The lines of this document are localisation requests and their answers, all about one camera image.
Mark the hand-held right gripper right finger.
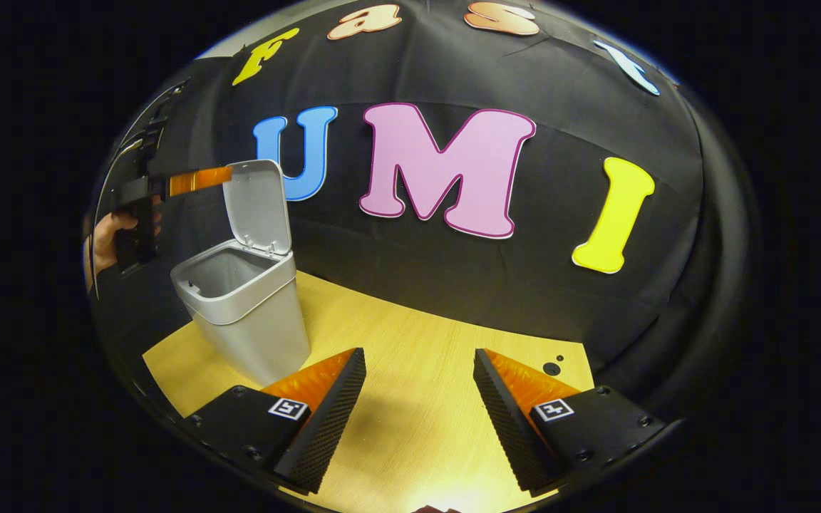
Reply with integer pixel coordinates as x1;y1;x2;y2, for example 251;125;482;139
473;349;668;498

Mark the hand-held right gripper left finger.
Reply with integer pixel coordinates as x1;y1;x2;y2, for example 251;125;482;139
172;348;368;496

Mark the white desktop garbage bin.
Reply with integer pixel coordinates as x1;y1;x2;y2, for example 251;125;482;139
170;160;311;387

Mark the wooden desktop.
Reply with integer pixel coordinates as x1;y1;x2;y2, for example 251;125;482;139
142;271;597;513

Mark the black backdrop cloth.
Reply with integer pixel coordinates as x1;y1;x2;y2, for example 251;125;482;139
86;0;760;421

